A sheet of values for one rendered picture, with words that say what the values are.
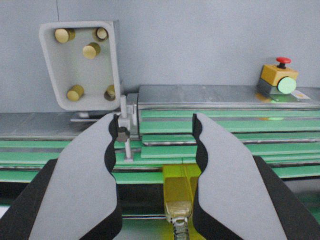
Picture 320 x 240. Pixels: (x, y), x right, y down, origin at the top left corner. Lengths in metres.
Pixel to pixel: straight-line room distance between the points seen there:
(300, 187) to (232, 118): 0.44
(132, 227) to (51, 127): 0.36
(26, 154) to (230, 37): 0.63
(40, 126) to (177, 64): 0.45
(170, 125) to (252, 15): 0.37
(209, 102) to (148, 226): 0.36
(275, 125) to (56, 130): 0.57
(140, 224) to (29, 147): 0.37
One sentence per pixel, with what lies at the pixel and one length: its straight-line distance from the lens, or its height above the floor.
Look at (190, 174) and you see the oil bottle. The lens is 0.45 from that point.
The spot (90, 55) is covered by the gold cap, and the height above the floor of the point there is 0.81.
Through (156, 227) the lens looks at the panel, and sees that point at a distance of 0.54.
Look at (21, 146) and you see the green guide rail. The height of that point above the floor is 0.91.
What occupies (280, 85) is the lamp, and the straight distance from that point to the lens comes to 0.59.
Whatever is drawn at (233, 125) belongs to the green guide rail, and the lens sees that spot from 0.44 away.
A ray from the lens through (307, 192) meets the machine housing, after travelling 0.82.
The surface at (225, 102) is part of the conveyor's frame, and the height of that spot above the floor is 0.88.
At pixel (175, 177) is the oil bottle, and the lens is 0.43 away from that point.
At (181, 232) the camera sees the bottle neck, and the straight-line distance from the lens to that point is 0.38.
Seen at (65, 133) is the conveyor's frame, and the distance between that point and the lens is 0.56.
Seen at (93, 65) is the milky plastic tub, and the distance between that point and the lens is 0.56.
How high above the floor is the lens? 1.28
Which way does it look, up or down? 57 degrees down
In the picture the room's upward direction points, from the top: 176 degrees clockwise
